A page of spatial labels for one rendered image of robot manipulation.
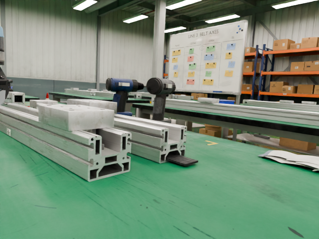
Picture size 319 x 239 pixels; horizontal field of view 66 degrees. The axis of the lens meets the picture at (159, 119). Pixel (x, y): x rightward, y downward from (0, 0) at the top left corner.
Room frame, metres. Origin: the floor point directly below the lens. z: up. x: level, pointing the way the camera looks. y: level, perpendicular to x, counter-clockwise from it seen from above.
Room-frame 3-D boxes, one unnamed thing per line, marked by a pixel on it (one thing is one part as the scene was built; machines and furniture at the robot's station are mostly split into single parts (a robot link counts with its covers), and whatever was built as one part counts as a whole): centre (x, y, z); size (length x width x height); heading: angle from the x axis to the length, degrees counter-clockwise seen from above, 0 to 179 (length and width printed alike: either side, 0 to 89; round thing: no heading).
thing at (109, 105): (0.88, 0.25, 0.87); 0.16 x 0.11 x 0.07; 46
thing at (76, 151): (0.75, 0.38, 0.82); 0.80 x 0.10 x 0.09; 46
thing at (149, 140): (0.88, 0.25, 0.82); 0.80 x 0.10 x 0.09; 46
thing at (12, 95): (1.94, 1.15, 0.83); 0.11 x 0.10 x 0.10; 133
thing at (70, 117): (0.57, 0.20, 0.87); 0.16 x 0.11 x 0.07; 46
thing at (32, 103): (1.18, 0.58, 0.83); 0.12 x 0.09 x 0.10; 136
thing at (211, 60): (3.98, -0.63, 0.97); 1.50 x 0.50 x 1.95; 41
